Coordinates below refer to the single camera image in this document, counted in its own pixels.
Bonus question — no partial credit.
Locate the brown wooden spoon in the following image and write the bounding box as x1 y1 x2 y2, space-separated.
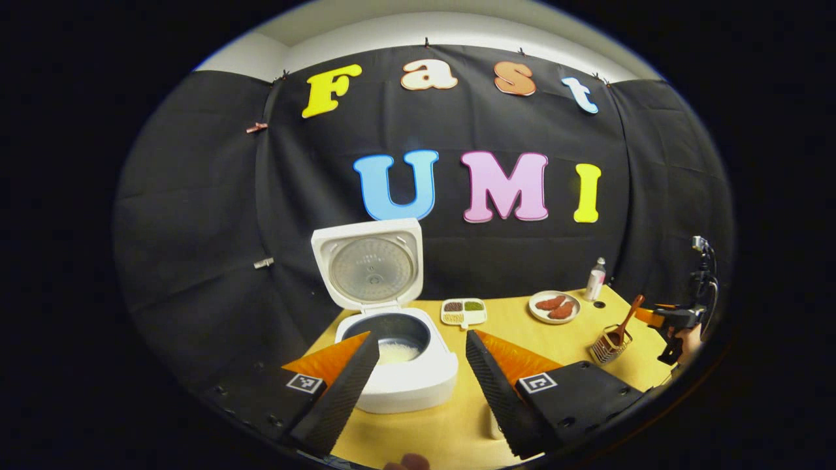
606 294 646 347

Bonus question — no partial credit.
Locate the white divided grain dish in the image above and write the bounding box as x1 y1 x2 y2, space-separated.
440 298 488 330

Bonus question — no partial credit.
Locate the white rice cooker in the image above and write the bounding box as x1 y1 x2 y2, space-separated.
311 218 459 415

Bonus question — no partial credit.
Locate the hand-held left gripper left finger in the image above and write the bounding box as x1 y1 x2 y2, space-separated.
206 330 381 459

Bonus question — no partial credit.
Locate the metal wire chopstick holder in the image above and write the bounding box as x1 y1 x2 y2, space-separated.
589 324 633 364

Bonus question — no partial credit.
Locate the small pink label bottle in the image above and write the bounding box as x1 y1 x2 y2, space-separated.
584 257 607 302

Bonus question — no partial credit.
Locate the white round plate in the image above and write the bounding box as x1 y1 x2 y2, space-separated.
528 290 581 325

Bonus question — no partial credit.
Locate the white rice heap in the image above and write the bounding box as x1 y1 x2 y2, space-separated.
378 341 421 364

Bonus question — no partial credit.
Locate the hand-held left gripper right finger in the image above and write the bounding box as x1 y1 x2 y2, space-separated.
465 329 654 460

